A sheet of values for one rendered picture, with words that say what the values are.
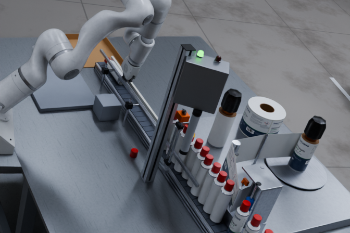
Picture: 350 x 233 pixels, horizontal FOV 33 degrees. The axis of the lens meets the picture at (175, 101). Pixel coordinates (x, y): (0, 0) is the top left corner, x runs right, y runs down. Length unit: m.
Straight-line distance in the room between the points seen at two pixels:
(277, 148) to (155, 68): 0.95
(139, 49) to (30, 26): 2.62
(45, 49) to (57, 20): 3.01
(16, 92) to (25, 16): 2.97
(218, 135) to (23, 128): 0.90
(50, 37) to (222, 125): 0.88
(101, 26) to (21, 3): 3.29
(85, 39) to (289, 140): 1.07
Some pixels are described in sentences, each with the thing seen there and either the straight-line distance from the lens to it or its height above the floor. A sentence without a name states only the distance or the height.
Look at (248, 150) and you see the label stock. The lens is 2.69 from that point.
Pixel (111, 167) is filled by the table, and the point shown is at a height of 0.83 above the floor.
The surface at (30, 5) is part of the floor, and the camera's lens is 5.67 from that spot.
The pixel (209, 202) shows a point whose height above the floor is 0.94.
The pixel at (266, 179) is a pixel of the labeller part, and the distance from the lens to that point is 2.29.
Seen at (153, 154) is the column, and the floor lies 0.99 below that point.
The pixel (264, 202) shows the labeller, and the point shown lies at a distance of 2.30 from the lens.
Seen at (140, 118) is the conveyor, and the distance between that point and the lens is 2.83.
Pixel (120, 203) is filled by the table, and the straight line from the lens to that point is 2.42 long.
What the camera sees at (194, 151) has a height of 1.04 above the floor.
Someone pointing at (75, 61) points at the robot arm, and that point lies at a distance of 2.42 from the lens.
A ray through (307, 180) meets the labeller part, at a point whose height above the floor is 0.89.
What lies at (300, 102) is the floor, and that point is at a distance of 5.38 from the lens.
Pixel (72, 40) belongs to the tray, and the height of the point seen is 0.83.
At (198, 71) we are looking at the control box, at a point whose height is 1.45.
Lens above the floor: 2.47
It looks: 32 degrees down
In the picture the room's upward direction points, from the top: 18 degrees clockwise
